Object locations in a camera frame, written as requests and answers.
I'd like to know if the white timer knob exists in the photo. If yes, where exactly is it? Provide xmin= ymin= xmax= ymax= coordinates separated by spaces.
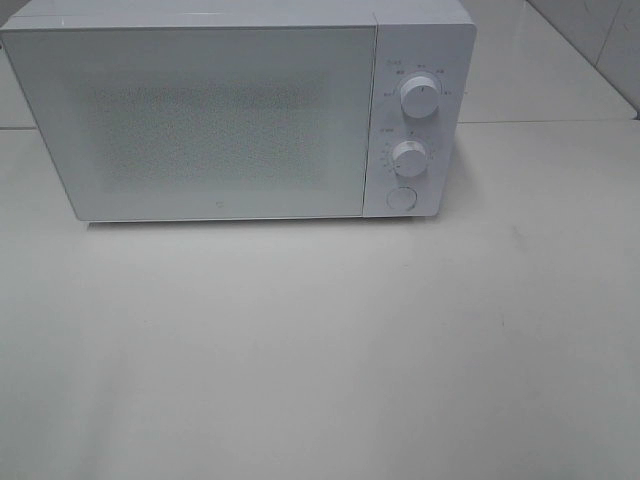
xmin=391 ymin=141 xmax=429 ymax=178

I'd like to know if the round white door button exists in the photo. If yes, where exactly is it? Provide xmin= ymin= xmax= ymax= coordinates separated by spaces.
xmin=386 ymin=187 xmax=417 ymax=212

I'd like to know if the white upper microwave knob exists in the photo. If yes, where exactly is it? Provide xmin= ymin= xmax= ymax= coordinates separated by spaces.
xmin=399 ymin=72 xmax=442 ymax=119

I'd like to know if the white microwave oven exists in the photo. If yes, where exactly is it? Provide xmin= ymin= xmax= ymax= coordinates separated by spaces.
xmin=1 ymin=1 xmax=477 ymax=222

